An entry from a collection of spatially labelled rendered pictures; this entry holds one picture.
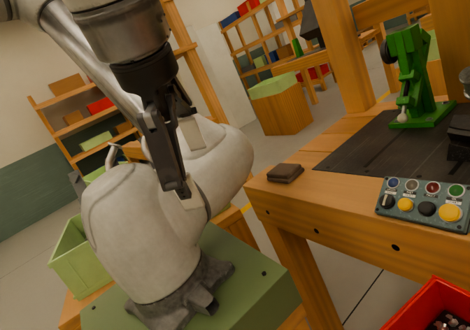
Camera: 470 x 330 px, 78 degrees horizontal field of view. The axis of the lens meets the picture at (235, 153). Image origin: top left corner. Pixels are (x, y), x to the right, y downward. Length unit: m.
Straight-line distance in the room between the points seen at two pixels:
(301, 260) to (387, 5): 0.94
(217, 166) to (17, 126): 6.69
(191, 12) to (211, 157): 8.07
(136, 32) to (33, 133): 6.85
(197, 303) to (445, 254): 0.43
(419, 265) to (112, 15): 0.64
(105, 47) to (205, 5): 8.55
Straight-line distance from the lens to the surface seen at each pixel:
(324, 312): 1.30
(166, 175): 0.35
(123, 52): 0.33
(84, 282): 1.17
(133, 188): 0.49
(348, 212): 0.69
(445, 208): 0.59
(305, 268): 1.14
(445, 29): 1.10
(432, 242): 0.62
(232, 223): 1.11
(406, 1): 1.22
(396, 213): 0.62
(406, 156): 0.84
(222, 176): 0.58
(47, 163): 7.14
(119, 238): 0.50
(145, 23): 0.33
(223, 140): 0.62
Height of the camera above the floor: 1.29
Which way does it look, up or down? 17 degrees down
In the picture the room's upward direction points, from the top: 25 degrees counter-clockwise
